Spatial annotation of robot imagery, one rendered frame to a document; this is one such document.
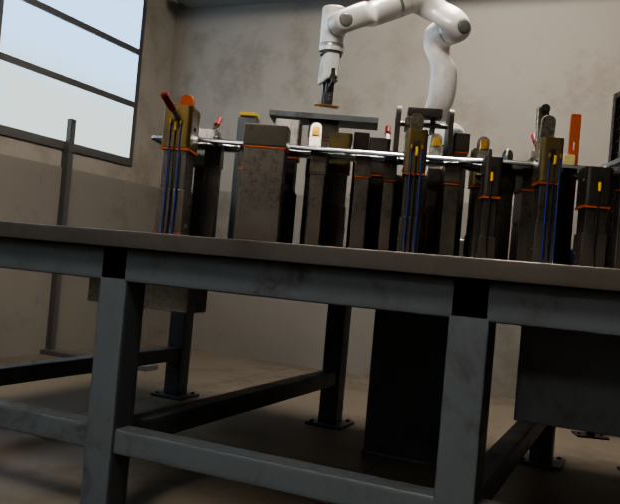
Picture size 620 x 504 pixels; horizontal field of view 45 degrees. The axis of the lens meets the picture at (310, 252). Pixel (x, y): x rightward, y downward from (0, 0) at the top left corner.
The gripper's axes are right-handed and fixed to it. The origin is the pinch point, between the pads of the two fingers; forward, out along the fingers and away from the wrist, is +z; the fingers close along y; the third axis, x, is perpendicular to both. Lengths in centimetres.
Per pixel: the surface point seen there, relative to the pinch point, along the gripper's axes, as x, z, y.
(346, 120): 5.1, 8.0, 8.2
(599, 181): 53, 29, 79
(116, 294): -65, 68, 63
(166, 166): -55, 34, 41
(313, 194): -12, 36, 36
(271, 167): -27, 31, 47
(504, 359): 157, 102, -138
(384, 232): 10, 46, 40
